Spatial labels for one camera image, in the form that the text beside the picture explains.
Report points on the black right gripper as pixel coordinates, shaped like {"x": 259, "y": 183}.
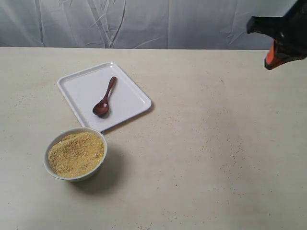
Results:
{"x": 289, "y": 33}

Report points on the dark brown wooden spoon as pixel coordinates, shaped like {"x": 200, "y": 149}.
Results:
{"x": 102, "y": 108}

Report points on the tan granular powder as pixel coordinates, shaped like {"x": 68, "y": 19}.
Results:
{"x": 76, "y": 154}

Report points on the white fabric backdrop curtain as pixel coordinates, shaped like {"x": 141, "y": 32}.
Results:
{"x": 136, "y": 24}

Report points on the white rectangular plastic tray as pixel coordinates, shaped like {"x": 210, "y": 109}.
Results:
{"x": 84, "y": 89}

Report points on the white ceramic bowl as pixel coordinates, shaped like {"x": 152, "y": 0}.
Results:
{"x": 58, "y": 138}

